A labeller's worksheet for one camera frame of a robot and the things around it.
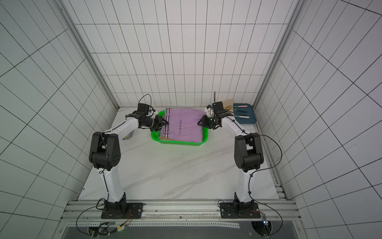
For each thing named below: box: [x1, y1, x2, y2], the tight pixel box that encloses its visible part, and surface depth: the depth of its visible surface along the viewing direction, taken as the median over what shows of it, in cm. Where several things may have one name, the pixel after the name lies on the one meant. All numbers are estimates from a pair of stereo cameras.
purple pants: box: [160, 107, 206, 143], surface depth 97 cm
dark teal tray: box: [233, 103, 257, 124], surface depth 120 cm
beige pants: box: [159, 136, 178, 141], surface depth 89 cm
